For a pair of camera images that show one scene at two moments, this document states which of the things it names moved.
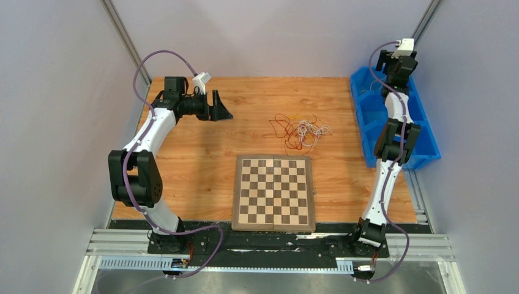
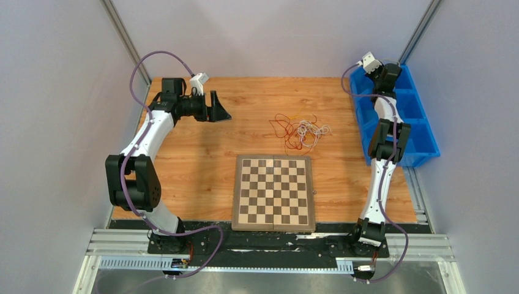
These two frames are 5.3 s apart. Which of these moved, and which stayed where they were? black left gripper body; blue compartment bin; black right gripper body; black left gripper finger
Moved: black right gripper body
Stayed: black left gripper finger; blue compartment bin; black left gripper body
